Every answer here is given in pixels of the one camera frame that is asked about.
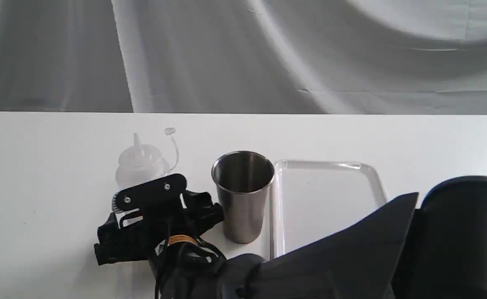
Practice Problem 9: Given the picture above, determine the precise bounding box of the grey fabric backdrop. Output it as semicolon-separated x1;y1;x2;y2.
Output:
0;0;487;114

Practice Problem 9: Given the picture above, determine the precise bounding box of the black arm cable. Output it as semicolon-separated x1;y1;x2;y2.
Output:
154;216;227;299

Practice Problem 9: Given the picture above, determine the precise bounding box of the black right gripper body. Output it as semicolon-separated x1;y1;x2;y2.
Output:
122;199;210;257

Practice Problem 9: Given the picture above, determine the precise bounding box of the translucent squeeze bottle amber liquid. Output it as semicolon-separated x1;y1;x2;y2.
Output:
115;127;179;190

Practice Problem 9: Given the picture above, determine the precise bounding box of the stainless steel cup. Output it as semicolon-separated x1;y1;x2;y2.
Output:
211;151;275;244

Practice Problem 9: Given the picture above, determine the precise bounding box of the white plastic tray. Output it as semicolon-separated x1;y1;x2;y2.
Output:
269;159;388;259

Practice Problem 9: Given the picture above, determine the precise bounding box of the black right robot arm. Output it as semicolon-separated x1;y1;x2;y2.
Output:
94;174;487;299

